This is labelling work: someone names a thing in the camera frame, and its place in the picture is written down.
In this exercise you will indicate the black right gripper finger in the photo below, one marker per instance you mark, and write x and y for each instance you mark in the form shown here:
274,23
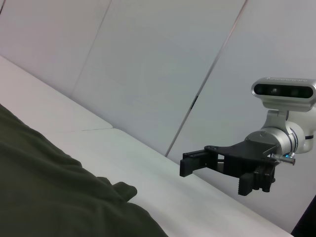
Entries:
246,184
187,167

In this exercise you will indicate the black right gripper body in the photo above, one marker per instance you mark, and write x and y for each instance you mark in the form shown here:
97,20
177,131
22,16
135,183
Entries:
237,155

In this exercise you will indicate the dark green shirt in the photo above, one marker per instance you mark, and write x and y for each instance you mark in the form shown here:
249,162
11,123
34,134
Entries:
54,187

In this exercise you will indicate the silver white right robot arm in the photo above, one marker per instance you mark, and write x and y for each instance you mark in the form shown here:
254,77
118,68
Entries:
279,140

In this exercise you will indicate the black vertical panel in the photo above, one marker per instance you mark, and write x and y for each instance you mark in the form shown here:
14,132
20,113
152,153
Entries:
306,219

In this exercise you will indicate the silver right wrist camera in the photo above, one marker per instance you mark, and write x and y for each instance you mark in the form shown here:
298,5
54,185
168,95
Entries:
284,92

